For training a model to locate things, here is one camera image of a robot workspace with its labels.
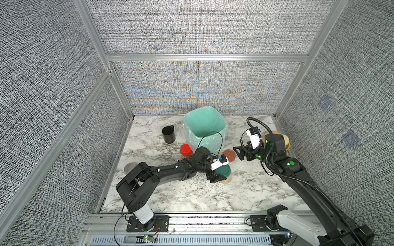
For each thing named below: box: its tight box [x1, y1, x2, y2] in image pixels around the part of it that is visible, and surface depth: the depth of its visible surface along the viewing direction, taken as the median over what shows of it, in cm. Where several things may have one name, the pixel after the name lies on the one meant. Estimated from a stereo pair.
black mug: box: [161, 124, 176, 144], surface depth 105 cm
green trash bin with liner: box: [183, 106, 229, 156], surface depth 90 cm
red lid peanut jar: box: [180, 143, 193, 157], surface depth 88 cm
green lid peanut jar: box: [214, 164, 232, 179], surface depth 78 cm
